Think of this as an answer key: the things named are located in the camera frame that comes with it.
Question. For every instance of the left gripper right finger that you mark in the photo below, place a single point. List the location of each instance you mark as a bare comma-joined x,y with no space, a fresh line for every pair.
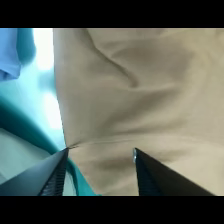
156,180

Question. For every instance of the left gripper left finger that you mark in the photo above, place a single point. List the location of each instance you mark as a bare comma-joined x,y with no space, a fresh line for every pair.
46,176

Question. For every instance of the light blue garment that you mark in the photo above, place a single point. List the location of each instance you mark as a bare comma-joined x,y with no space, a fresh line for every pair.
8,53

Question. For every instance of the beige shirt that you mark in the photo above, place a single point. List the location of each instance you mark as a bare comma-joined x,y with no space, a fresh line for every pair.
140,93

